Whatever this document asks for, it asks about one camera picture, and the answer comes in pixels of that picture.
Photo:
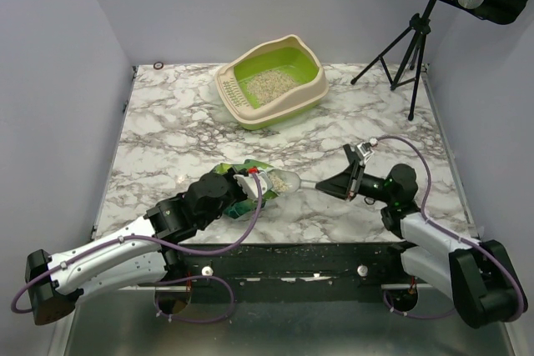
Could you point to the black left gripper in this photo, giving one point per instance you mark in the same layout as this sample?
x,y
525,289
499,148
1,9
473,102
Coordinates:
x,y
229,177

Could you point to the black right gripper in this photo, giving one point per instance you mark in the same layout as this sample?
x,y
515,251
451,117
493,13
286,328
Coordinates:
x,y
355,179

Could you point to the green cat litter bag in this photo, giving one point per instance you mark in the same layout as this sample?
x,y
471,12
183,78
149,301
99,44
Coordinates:
x,y
243,205

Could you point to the clear plastic litter scoop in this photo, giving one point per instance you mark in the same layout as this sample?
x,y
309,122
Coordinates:
x,y
286,182

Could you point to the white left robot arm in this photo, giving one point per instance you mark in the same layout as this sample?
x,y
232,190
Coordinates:
x,y
141,251

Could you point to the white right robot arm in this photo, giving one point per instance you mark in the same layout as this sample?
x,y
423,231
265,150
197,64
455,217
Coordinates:
x,y
478,277

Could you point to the clean litter pile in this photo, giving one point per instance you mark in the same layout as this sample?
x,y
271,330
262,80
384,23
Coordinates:
x,y
265,87

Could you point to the green and beige litter box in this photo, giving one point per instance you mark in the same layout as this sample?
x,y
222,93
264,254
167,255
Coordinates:
x,y
288,54

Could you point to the black tripod stand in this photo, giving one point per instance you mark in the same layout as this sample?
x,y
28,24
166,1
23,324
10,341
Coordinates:
x,y
410,68

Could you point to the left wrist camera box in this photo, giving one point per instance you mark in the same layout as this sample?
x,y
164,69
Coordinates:
x,y
255,170

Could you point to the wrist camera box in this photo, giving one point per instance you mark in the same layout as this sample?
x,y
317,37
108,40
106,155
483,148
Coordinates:
x,y
255,170
365,150

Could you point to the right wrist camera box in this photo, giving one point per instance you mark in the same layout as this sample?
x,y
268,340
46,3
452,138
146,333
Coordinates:
x,y
365,150

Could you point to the black mounting rail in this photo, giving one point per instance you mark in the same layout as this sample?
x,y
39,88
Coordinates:
x,y
295,272

